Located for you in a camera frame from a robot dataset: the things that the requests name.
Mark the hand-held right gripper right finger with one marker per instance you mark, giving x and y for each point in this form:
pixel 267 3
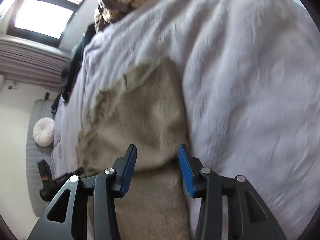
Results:
pixel 185 167

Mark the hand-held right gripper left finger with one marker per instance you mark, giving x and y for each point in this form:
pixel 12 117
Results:
pixel 130 163

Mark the white round cushion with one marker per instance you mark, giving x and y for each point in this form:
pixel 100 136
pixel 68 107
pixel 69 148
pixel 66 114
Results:
pixel 44 132

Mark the grey quilted mat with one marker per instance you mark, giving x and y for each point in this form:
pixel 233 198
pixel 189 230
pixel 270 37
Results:
pixel 31 160

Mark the pleated grey curtain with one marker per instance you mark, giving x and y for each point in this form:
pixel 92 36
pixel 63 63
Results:
pixel 30 60

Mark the bright window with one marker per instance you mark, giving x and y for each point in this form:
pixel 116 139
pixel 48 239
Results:
pixel 42 17

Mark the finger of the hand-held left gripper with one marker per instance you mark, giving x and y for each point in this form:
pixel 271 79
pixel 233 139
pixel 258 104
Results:
pixel 72 173

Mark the lavender embossed blanket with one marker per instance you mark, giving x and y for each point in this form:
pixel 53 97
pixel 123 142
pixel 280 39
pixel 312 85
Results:
pixel 237 80

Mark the dark clothes pile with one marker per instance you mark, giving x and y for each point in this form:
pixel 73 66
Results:
pixel 75 62

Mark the beige towel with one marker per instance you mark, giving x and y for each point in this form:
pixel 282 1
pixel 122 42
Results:
pixel 140 120

